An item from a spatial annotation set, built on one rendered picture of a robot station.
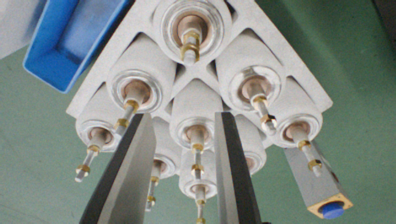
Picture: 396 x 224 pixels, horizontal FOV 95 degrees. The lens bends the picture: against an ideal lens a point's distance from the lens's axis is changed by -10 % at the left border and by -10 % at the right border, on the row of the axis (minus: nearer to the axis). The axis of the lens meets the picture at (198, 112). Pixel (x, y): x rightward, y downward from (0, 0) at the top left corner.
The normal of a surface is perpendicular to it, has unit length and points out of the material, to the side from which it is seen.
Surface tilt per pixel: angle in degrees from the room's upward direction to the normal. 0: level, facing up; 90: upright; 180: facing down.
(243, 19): 0
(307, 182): 90
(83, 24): 0
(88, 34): 0
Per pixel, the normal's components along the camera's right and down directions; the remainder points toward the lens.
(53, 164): 0.00, 0.61
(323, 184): -0.73, -0.54
